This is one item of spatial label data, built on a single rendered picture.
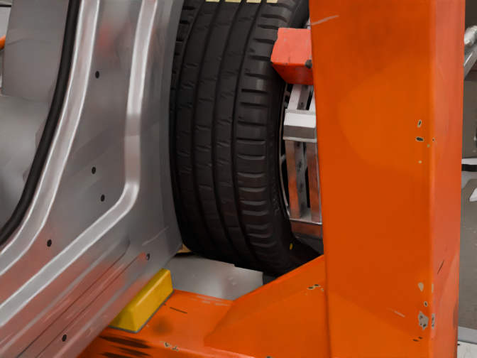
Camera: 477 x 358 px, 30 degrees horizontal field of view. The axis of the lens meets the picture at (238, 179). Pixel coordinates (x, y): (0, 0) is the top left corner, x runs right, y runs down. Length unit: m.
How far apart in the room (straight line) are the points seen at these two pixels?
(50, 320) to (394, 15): 0.66
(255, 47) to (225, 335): 0.51
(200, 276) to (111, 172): 1.51
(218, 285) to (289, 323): 1.49
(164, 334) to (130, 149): 0.33
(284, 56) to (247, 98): 0.11
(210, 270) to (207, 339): 1.46
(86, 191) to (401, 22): 0.59
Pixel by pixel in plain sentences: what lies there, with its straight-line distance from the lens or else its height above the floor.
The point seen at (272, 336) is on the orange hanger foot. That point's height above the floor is 0.73.
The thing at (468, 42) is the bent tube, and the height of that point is 1.01.
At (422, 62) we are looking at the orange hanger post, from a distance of 1.10.
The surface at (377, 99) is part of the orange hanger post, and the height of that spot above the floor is 1.17.
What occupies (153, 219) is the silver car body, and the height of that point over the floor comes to 0.85.
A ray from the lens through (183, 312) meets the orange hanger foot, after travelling 1.61.
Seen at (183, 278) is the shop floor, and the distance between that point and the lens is 2.94.
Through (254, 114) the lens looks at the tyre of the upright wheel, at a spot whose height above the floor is 0.99.
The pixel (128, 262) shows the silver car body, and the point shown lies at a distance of 1.51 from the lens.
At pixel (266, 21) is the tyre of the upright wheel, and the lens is 1.63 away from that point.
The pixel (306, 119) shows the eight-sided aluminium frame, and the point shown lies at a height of 0.97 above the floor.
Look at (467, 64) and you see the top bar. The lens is 1.80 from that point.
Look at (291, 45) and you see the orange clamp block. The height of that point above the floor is 1.11.
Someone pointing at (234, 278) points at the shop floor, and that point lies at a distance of 2.91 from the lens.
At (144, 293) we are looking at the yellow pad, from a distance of 1.59.
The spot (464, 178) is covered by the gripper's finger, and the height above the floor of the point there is 0.80.
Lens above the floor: 1.61
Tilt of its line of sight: 27 degrees down
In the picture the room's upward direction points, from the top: 6 degrees counter-clockwise
